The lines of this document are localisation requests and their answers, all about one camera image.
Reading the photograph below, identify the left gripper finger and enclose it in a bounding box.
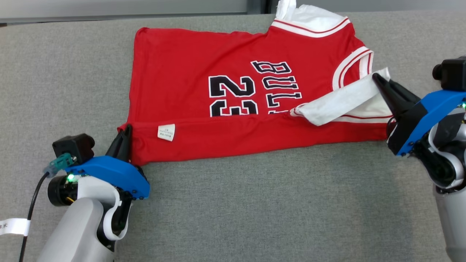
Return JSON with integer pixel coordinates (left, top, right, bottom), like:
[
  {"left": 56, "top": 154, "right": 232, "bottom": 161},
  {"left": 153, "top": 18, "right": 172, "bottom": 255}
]
[
  {"left": 122, "top": 124, "right": 132, "bottom": 162},
  {"left": 106, "top": 132, "right": 125, "bottom": 159}
]

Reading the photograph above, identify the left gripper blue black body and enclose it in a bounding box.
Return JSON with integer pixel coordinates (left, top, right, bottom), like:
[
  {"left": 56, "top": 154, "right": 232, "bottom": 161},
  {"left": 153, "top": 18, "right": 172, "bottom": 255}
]
[{"left": 66, "top": 156, "right": 150, "bottom": 200}]

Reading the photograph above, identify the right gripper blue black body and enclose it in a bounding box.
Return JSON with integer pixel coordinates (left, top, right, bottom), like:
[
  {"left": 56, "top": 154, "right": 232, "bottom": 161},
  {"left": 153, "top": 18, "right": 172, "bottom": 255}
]
[{"left": 387, "top": 90, "right": 466, "bottom": 157}]

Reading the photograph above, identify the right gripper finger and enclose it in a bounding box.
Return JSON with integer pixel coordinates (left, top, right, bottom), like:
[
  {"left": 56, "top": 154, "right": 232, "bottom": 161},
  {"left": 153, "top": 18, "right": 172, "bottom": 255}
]
[
  {"left": 387, "top": 81, "right": 421, "bottom": 105},
  {"left": 372, "top": 74, "right": 412, "bottom": 122}
]

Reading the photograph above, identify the red basketball jersey number print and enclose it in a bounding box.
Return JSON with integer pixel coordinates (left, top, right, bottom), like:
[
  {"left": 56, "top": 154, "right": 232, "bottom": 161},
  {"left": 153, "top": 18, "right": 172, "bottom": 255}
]
[{"left": 117, "top": 0, "right": 394, "bottom": 167}]

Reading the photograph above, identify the teal cable connector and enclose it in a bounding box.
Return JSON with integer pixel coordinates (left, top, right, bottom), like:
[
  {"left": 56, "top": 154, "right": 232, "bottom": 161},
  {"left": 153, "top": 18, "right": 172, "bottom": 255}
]
[{"left": 44, "top": 153, "right": 76, "bottom": 175}]

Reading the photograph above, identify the thin black cable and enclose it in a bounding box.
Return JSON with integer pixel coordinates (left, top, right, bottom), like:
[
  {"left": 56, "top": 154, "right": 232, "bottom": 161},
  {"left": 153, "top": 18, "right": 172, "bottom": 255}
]
[{"left": 18, "top": 172, "right": 50, "bottom": 262}]

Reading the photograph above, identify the white cable label tag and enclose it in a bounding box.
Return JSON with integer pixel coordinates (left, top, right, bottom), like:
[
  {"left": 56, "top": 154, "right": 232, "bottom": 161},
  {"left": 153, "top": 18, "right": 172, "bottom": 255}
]
[{"left": 0, "top": 218, "right": 31, "bottom": 236}]

